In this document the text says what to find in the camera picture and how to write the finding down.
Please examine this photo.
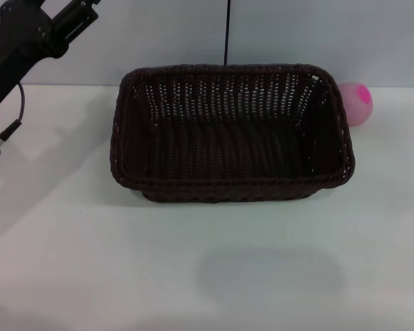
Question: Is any thin dark gripper cable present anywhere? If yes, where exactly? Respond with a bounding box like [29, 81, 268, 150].
[0, 81, 26, 143]

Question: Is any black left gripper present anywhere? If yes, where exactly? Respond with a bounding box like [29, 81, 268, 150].
[0, 0, 101, 108]

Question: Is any dark brown woven basket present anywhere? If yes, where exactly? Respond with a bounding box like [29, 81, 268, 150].
[108, 63, 357, 204]

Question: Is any pink felt ball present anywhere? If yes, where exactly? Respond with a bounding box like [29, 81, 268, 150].
[336, 81, 375, 128]

